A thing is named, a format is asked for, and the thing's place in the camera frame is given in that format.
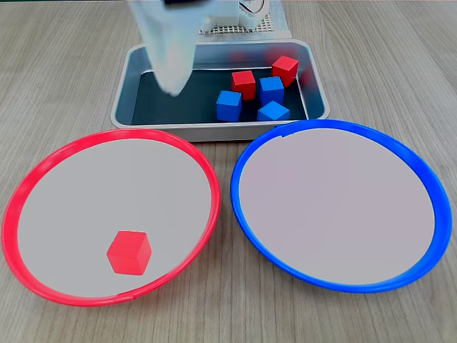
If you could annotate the black tray liner mat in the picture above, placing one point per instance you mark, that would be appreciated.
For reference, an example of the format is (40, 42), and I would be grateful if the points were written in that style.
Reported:
(178, 107)

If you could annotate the silver metal tray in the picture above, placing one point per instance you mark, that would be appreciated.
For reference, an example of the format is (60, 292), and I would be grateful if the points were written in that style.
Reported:
(218, 134)

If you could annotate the red-rimmed white dish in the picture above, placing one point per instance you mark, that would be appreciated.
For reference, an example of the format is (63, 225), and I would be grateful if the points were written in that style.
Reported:
(89, 200)

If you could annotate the blue-rimmed white dish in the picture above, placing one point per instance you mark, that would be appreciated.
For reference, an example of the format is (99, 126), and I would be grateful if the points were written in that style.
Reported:
(335, 207)

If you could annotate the blue wooden cube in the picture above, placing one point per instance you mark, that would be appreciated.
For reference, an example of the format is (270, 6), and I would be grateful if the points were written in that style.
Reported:
(228, 105)
(273, 111)
(271, 89)

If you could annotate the white perforated base plate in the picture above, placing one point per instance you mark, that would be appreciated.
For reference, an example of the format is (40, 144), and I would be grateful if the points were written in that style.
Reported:
(228, 31)

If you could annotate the red wooden cube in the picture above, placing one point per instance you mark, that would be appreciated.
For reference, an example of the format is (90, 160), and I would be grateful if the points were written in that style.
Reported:
(243, 84)
(285, 69)
(128, 252)

